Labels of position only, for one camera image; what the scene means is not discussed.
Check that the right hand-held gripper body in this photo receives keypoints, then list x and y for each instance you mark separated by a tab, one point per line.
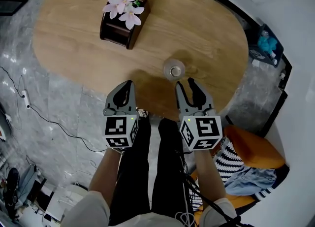
204	132

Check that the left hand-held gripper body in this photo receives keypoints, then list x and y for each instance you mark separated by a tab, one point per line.
118	130

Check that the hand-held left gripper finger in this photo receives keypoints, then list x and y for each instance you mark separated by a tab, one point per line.
132	98
110	100

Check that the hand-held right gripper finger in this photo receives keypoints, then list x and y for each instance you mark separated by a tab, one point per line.
204	100
183	103

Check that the clear glass cup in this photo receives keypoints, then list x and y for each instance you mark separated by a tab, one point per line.
174	69

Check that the person's left forearm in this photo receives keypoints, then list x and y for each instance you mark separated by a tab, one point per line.
104	171

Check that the person's right forearm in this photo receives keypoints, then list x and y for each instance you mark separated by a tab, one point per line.
209	174

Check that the wooden coffee table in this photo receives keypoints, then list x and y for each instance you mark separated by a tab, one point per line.
73	36

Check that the thin silver wrist band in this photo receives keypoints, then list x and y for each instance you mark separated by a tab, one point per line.
115	150

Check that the black white striped blanket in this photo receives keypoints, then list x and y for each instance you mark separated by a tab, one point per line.
229	162

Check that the person's black trousers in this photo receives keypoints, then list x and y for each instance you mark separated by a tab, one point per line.
167	167

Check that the orange sofa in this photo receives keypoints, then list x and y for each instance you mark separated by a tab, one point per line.
253	147

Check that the dark wooden tissue box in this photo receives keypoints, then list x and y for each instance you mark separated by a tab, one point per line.
118	36

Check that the crumpled white paper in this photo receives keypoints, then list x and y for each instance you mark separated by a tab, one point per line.
256	63

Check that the blue denim garment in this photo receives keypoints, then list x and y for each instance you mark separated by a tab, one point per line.
251	180

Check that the dark blue waste bin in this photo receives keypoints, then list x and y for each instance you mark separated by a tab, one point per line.
256	53

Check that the small white object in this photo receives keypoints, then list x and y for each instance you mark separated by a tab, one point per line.
283	75

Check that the crumpled teal cloth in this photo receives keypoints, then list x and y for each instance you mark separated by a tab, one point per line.
267	43

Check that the white power strip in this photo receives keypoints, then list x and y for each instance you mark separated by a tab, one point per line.
26	99

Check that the person's white shirt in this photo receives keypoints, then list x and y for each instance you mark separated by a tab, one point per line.
86	211

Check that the pale pink artificial flowers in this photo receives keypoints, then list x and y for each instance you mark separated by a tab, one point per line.
123	7

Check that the grey white floor appliance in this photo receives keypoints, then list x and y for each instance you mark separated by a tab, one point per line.
3	125

